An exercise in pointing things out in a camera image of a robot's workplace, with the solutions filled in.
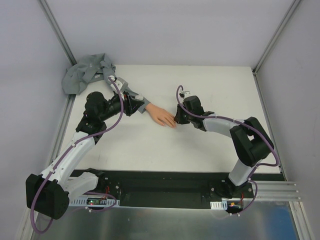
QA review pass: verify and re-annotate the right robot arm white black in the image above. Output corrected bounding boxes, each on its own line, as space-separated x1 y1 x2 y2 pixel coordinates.
174 91 275 199

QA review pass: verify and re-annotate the white cable duct right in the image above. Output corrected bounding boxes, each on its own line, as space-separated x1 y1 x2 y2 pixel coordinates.
210 200 228 211

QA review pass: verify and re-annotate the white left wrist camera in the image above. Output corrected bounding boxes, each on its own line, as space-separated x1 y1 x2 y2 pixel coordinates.
107 75 129 94

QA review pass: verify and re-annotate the aluminium frame post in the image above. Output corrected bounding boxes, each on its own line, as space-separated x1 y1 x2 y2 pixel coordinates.
252 0 304 76
37 0 77 66

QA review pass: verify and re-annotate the white cable duct left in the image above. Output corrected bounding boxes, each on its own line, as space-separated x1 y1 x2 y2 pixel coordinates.
69 197 120 208

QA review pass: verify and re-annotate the clear nail polish bottle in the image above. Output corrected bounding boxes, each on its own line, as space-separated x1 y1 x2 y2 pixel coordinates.
134 94 144 101

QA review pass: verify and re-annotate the white cable duct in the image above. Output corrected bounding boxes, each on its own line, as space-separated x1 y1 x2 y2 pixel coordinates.
69 197 120 208
210 200 228 211

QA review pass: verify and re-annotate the aluminium frame post left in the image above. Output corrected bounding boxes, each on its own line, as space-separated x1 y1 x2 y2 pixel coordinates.
37 0 77 66

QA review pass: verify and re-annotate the aluminium frame post right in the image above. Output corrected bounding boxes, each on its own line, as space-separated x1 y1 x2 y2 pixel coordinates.
252 0 304 76

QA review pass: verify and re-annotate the mannequin hand with pink nails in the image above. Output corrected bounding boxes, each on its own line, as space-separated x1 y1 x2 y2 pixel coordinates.
145 103 176 128

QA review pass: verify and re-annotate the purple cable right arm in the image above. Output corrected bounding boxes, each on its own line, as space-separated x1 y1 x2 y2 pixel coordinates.
175 84 281 221

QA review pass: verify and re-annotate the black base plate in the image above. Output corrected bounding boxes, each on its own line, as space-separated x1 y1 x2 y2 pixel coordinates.
47 168 286 213

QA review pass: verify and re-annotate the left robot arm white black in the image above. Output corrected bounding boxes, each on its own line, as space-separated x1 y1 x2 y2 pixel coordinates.
25 91 144 220

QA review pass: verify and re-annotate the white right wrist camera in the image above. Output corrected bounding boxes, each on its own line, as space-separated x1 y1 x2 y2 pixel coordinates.
178 90 192 99

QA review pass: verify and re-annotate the grey shirt with sleeve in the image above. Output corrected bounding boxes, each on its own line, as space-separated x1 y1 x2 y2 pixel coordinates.
61 52 152 115

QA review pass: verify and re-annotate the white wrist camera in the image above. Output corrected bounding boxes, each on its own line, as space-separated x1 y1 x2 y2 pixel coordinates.
178 90 192 99
107 75 129 94

